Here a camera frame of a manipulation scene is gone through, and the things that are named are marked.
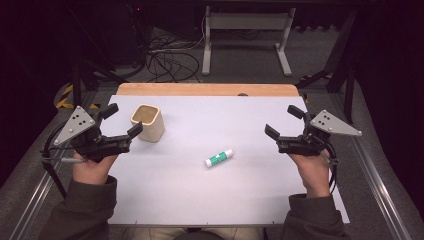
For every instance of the white paper sheet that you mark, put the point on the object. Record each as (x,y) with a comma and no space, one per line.
(213,193)

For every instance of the beige square cup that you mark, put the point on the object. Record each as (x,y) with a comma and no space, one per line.
(148,123)

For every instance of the person's right hand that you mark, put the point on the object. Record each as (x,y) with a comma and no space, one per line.
(313,173)

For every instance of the white metal stand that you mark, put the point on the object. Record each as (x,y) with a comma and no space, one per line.
(246,21)

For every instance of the green and white glue stick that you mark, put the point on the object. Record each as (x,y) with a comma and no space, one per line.
(218,157)

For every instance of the yellow and black hazard tape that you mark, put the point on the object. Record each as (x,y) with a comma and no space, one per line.
(65,100)

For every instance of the black metal stand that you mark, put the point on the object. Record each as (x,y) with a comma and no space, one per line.
(77,83)
(348,86)

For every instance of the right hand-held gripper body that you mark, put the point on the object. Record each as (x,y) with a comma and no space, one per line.
(330,125)

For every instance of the person's left hand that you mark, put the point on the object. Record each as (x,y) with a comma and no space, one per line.
(90,170)

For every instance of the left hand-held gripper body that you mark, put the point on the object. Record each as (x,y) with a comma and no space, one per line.
(75,124)

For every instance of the aluminium frame rail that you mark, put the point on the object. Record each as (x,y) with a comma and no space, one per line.
(380,190)
(36,200)

